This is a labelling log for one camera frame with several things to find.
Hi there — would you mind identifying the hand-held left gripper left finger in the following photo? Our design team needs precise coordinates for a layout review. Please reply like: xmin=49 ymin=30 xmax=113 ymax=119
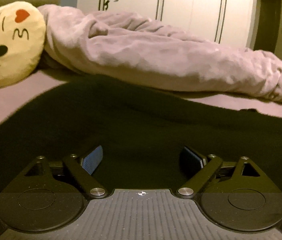
xmin=24 ymin=145 xmax=108 ymax=200

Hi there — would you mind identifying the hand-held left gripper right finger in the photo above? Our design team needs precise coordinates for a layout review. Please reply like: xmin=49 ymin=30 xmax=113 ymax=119
xmin=176 ymin=145 xmax=262 ymax=200

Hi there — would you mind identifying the black knit sweater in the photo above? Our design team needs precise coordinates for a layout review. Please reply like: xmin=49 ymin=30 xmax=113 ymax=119
xmin=0 ymin=76 xmax=282 ymax=233

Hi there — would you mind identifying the bed with purple sheet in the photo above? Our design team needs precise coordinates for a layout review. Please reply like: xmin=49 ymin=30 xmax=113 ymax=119
xmin=0 ymin=69 xmax=282 ymax=140

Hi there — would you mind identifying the purple fleece blanket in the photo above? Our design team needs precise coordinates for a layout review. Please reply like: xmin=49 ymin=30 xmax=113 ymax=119
xmin=37 ymin=4 xmax=282 ymax=112

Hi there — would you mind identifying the cream cat face plush pillow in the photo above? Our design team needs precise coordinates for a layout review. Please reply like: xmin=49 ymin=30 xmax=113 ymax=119
xmin=0 ymin=1 xmax=47 ymax=89

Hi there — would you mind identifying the white wardrobe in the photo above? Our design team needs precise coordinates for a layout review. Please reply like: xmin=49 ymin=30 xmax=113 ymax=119
xmin=77 ymin=0 xmax=259 ymax=51

